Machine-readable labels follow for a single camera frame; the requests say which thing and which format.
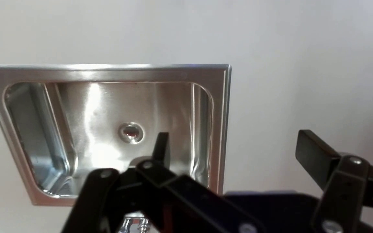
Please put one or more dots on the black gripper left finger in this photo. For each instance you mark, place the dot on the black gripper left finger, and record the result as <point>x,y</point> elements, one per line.
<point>173,195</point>

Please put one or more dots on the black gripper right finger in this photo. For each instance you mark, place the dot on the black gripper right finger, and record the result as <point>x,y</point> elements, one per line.
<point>320,160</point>

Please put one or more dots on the stainless steel sink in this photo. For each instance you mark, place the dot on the stainless steel sink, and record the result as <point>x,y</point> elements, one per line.
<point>96,112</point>

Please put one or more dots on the chrome faucet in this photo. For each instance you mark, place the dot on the chrome faucet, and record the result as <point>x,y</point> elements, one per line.
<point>135,225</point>

